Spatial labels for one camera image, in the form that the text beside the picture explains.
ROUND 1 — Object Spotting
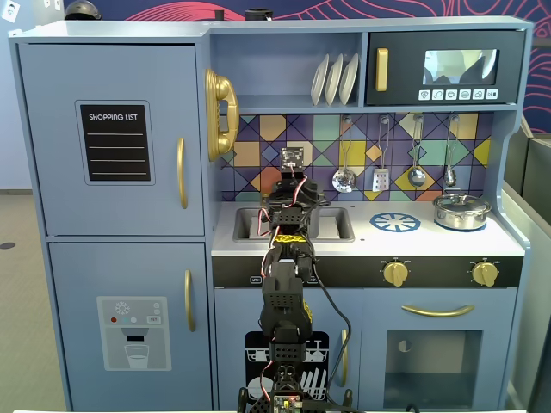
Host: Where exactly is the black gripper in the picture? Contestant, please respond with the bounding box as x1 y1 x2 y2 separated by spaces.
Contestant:
269 170 323 212

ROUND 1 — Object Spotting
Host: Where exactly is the steel pot with lid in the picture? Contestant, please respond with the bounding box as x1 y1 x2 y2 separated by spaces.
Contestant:
432 193 492 231

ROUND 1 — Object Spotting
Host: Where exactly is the steel toy skimmer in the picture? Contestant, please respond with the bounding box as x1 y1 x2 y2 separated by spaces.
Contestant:
331 115 358 194

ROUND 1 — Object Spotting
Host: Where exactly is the steel toy spatula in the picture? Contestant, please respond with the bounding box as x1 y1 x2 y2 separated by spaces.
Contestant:
372 114 393 193

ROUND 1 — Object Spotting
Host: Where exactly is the steel toy ladle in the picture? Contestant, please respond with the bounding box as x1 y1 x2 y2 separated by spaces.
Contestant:
407 114 428 188

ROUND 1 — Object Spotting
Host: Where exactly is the white toy plate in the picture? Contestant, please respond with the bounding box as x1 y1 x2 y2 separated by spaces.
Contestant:
325 53 345 107
310 53 331 107
338 52 361 106

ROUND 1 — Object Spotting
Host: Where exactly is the gold toy telephone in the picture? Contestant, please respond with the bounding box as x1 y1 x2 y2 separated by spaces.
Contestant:
204 68 240 163

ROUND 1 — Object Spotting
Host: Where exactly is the gold stove knob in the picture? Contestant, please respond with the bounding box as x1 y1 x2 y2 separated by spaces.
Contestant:
471 261 500 287
382 261 410 287

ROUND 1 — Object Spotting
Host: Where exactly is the steel toy whisk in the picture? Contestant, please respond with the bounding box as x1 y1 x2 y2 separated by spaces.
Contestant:
443 114 461 188

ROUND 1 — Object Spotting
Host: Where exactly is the black toy microwave door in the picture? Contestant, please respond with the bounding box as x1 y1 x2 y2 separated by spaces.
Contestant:
364 29 527 107

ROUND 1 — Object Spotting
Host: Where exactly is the blue wooden toy kitchen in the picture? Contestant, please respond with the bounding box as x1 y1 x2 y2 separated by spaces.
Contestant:
8 15 535 412

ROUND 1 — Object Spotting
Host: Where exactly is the green controller board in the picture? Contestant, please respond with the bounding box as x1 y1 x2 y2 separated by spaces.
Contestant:
270 393 302 413

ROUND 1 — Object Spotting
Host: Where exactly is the black helmet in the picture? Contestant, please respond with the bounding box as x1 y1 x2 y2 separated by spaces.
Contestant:
64 0 102 21

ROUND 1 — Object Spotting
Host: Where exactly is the small gripper camera board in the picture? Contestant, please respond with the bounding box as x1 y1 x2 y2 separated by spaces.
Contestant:
280 146 305 170

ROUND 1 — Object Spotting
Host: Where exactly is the thick black cable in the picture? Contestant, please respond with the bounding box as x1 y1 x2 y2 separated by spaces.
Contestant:
307 253 352 405

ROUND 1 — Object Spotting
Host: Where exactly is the gold freezer door handle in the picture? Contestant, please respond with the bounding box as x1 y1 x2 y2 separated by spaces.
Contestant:
176 137 189 211

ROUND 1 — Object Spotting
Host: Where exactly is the gold microwave handle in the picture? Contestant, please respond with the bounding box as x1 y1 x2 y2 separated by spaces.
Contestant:
375 47 389 92

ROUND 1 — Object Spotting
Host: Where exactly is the gold fridge door handle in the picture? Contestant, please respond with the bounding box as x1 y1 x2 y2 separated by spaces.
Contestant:
183 269 197 333

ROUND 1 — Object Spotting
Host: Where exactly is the gold dishwasher handle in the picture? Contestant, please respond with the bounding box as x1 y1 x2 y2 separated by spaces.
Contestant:
339 329 350 388

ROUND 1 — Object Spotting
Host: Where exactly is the gold oven handle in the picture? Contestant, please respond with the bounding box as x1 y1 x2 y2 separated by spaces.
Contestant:
401 304 475 318

